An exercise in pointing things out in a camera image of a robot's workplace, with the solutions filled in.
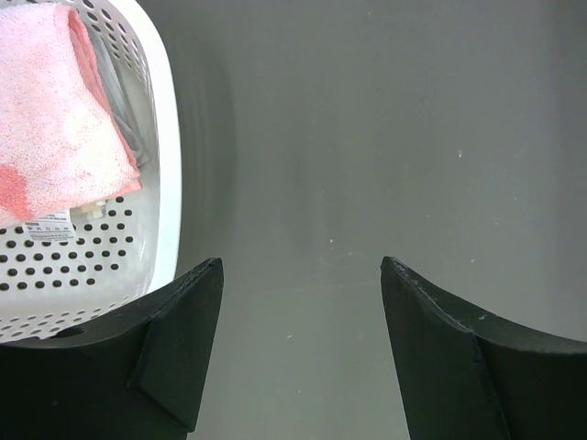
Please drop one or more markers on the pink striped towel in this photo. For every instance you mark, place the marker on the pink striped towel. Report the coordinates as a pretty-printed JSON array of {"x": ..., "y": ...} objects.
[{"x": 60, "y": 145}]

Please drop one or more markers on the grey white towel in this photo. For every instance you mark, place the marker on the grey white towel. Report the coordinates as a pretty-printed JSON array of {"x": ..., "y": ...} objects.
[{"x": 118, "y": 99}]

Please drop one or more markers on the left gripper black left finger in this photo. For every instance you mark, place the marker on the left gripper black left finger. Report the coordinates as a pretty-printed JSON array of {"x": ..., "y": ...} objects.
[{"x": 137, "y": 372}]

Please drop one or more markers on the white perforated plastic basket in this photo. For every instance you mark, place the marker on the white perforated plastic basket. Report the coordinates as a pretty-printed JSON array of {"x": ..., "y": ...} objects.
[{"x": 72, "y": 269}]

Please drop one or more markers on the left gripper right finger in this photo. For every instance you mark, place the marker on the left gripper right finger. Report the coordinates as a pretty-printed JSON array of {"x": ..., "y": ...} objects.
[{"x": 466, "y": 373}]

